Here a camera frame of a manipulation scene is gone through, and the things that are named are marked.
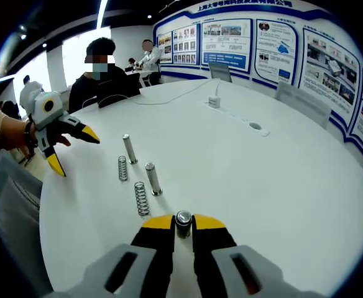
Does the person's body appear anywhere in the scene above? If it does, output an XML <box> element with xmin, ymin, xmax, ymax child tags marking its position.
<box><xmin>0</xmin><ymin>149</ymin><xmax>55</xmax><ymax>298</ymax></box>

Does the blue white wall display board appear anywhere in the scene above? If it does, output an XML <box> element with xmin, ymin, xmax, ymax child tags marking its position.
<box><xmin>152</xmin><ymin>0</ymin><xmax>363</xmax><ymax>165</ymax></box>

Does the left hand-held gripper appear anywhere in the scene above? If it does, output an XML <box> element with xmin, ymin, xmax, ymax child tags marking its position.
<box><xmin>29</xmin><ymin>91</ymin><xmax>101</xmax><ymax>178</ymax></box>

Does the black laptop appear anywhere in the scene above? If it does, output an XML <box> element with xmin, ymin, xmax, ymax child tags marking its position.
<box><xmin>96</xmin><ymin>72</ymin><xmax>142</xmax><ymax>109</ymax></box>

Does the metal pin with base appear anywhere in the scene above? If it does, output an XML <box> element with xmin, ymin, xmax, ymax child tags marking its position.
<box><xmin>145</xmin><ymin>161</ymin><xmax>163</xmax><ymax>197</ymax></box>
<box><xmin>174</xmin><ymin>210</ymin><xmax>195</xmax><ymax>239</ymax></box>
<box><xmin>122</xmin><ymin>133</ymin><xmax>139</xmax><ymax>165</ymax></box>

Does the black wrist strap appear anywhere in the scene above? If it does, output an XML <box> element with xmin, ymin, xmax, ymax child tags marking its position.
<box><xmin>22</xmin><ymin>114</ymin><xmax>39</xmax><ymax>149</ymax></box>

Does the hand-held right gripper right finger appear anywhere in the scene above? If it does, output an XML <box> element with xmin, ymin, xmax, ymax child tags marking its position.
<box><xmin>192</xmin><ymin>214</ymin><xmax>325</xmax><ymax>298</ymax></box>

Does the person's left forearm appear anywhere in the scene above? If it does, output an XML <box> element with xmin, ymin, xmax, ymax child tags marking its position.
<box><xmin>0</xmin><ymin>101</ymin><xmax>30</xmax><ymax>150</ymax></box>

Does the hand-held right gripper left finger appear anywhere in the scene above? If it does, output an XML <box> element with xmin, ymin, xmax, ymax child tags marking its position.
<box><xmin>44</xmin><ymin>214</ymin><xmax>175</xmax><ymax>298</ymax></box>

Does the white table cable outlet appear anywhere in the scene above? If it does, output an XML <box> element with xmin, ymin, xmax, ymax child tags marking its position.
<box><xmin>248</xmin><ymin>121</ymin><xmax>271</xmax><ymax>138</ymax></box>

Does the grey office chair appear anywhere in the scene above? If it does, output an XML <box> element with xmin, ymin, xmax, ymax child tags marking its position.
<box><xmin>273</xmin><ymin>81</ymin><xmax>333</xmax><ymax>130</ymax></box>
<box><xmin>208</xmin><ymin>62</ymin><xmax>233</xmax><ymax>84</ymax></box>

